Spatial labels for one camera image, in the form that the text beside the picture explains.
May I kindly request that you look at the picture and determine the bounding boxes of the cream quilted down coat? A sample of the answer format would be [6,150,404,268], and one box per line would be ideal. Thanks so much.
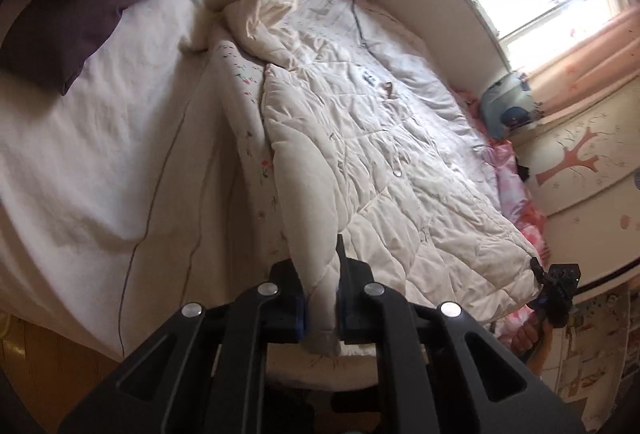
[204,0,544,357]

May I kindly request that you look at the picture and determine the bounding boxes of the person's right hand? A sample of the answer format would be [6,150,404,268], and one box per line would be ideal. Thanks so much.
[511,315,553,373]

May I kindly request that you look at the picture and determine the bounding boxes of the pink floral quilt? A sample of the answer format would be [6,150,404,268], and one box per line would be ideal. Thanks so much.
[449,85,551,350]

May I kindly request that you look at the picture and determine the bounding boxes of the blue whale print pillow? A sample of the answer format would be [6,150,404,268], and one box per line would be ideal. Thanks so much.
[480,72,542,141]

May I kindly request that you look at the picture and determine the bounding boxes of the pink star curtain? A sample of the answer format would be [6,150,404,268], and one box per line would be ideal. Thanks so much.
[527,5,639,117]

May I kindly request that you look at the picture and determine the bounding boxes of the black charging cable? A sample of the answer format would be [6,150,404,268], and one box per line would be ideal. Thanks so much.
[349,0,386,61]

